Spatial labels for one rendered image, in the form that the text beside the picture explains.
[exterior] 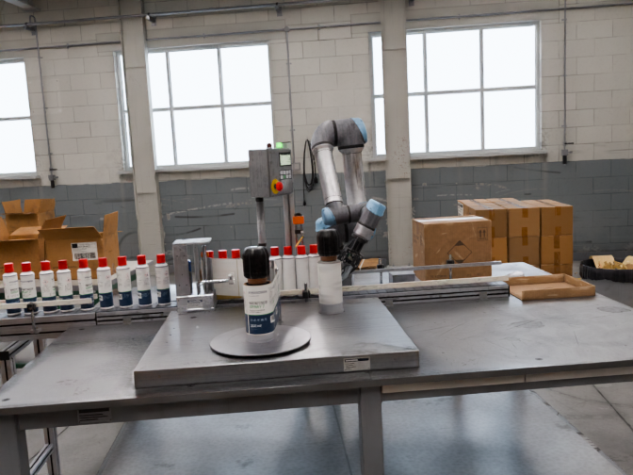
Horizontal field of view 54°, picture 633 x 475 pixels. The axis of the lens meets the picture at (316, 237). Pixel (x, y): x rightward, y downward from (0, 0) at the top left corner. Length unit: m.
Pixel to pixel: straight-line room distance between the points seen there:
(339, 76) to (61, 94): 3.57
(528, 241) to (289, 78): 3.67
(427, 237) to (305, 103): 5.24
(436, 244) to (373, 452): 1.18
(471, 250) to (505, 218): 2.81
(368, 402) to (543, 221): 4.07
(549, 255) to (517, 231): 0.35
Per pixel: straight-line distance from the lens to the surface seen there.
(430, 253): 2.76
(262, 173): 2.47
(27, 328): 2.66
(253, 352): 1.82
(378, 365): 1.80
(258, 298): 1.86
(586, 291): 2.70
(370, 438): 1.84
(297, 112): 7.82
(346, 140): 2.71
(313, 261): 2.48
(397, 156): 7.68
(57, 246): 3.94
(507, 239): 5.68
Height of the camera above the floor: 1.45
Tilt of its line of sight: 8 degrees down
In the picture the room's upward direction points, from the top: 3 degrees counter-clockwise
